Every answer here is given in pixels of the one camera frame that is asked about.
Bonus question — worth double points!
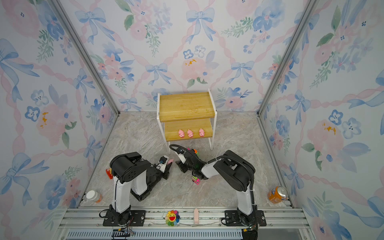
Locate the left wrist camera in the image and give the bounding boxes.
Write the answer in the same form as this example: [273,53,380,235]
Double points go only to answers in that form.
[157,156,169,173]

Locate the pink eraser block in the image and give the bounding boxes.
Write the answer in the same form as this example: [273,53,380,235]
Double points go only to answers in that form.
[194,208,200,225]

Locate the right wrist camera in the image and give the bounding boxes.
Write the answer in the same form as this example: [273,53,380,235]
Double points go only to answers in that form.
[176,148,186,164]

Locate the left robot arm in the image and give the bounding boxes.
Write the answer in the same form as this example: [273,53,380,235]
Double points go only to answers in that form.
[110,152,174,214]

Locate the pink truck green top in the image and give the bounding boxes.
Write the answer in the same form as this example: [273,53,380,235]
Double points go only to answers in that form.
[192,176,200,185]

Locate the wooden two-tier shelf white frame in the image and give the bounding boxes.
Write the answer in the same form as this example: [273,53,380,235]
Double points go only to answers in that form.
[156,90,218,152]

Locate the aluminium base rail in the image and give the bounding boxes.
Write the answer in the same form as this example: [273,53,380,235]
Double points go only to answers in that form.
[53,206,315,240]

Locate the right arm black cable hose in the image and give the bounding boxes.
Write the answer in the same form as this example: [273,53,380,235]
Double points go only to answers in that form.
[169,143,256,208]

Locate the red snack packet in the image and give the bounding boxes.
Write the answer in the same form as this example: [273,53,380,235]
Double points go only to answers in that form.
[106,168,114,180]

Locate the orange drink can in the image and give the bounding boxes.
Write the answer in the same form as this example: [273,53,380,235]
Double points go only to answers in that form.
[268,186,289,204]

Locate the colourful smiling flower plush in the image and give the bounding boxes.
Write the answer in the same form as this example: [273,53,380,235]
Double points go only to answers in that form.
[165,210,180,227]

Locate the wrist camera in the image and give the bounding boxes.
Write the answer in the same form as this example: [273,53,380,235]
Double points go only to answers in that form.
[157,156,169,173]
[176,148,186,164]

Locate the white cap pill bottle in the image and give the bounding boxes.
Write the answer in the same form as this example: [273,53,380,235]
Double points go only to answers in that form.
[85,190,103,203]

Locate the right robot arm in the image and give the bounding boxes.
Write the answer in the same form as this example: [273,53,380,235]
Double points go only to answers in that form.
[170,145,257,227]

